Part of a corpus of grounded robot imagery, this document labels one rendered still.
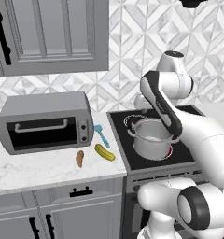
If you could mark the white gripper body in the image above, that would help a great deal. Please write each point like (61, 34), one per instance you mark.
(141, 102)

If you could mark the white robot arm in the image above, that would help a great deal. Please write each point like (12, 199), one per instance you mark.
(207, 146)

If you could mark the silver pot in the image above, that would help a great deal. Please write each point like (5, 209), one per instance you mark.
(151, 140)

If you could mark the blue spatula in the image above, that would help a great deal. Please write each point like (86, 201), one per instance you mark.
(100, 130)

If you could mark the yellow-green cucumber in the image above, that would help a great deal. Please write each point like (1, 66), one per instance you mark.
(104, 152)

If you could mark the brown sweet potato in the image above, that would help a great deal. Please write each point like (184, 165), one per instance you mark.
(80, 158)

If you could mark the black hob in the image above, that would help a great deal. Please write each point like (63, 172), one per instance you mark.
(123, 140)

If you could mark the toaster oven knob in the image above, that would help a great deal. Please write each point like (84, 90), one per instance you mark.
(84, 139)
(83, 127)

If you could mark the grey drawer front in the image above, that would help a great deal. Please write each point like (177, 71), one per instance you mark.
(14, 202)
(107, 186)

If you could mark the grey toaster oven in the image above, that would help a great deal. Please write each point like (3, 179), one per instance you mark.
(45, 105)

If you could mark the grey oven front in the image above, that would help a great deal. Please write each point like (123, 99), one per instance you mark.
(131, 205)

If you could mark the black range hood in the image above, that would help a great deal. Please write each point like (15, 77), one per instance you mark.
(191, 3)

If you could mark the grey base cupboard door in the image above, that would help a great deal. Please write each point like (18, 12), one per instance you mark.
(86, 217)
(11, 227)

